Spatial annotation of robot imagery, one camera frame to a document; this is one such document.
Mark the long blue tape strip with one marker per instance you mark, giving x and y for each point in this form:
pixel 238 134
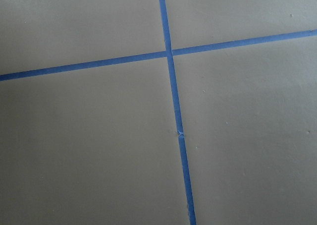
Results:
pixel 177 113

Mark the crossing blue tape strip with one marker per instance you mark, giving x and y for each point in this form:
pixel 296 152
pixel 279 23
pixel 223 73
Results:
pixel 155 55

